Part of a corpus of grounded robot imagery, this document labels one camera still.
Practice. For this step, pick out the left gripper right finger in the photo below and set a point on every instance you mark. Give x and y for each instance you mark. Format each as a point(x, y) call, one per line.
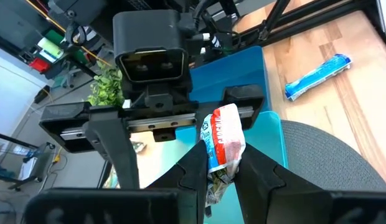
point(267, 199)

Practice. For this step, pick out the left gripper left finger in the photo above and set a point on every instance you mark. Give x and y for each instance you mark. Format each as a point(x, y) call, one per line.
point(180, 193)

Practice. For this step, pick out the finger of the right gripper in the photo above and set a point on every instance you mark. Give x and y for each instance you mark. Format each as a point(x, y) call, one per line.
point(112, 140)
point(249, 102)

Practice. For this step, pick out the green wrapper granola bar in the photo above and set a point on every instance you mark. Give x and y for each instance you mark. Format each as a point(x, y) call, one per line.
point(139, 147)

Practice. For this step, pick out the white red chocolate granola bar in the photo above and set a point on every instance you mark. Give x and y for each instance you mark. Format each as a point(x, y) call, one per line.
point(225, 137)

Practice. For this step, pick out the blue wrapper granola bar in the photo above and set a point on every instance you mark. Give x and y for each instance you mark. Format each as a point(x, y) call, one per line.
point(317, 76)

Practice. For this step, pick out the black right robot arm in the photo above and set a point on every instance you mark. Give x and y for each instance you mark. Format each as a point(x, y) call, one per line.
point(81, 9)

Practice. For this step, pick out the green brown granola bar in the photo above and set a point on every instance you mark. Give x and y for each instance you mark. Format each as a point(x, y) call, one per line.
point(111, 179)

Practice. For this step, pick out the dark blue plastic bin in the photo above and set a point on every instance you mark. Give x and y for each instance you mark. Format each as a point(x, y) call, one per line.
point(230, 71)

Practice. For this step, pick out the teal plastic bin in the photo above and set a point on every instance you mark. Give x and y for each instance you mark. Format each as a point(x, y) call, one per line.
point(267, 140)

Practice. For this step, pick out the green plant in white pot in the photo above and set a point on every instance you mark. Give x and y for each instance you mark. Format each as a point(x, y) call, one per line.
point(106, 87)

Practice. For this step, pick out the round grey woven mat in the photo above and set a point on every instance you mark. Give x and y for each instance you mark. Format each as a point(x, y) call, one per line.
point(320, 155)

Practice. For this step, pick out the red box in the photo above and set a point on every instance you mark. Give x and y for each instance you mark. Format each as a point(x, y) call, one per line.
point(40, 64)

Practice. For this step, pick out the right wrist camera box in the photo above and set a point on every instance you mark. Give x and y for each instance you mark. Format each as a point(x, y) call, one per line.
point(146, 34)

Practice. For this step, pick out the black aluminium table frame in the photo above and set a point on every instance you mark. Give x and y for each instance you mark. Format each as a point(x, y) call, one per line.
point(305, 26)

